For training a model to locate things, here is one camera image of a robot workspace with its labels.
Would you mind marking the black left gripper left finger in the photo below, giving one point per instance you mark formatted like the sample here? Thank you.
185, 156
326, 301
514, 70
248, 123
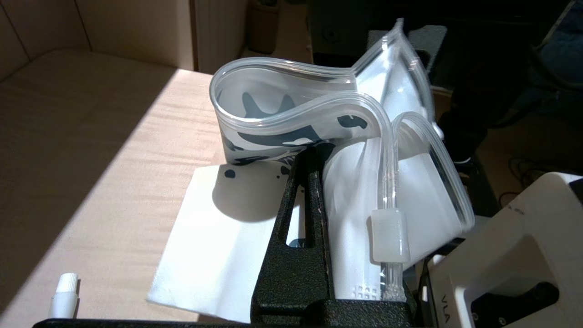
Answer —
291, 282

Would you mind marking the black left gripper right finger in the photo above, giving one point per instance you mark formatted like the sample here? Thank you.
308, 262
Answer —
364, 314

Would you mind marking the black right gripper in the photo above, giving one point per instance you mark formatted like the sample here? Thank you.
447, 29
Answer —
332, 27

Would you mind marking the white floral plastic bag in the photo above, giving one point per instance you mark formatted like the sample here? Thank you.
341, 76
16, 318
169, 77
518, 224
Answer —
355, 205

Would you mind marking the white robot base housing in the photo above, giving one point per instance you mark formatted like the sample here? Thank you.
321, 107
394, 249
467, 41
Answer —
501, 250

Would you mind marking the light wooden desk with shelf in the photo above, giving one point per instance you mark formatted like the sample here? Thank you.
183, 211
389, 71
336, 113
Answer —
91, 136

